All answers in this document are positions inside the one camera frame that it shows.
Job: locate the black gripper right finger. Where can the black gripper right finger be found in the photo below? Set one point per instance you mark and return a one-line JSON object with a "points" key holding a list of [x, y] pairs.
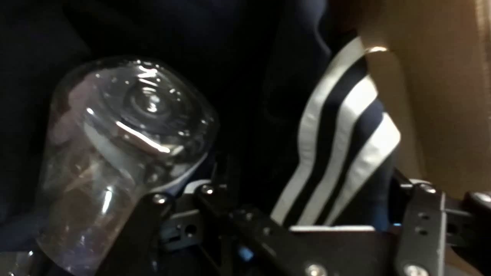
{"points": [[420, 235]]}

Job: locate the white cardboard box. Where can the white cardboard box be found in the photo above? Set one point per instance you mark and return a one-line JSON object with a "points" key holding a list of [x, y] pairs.
{"points": [[446, 102]]}

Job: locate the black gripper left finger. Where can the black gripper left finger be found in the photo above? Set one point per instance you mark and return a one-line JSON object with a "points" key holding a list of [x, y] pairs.
{"points": [[205, 246]]}

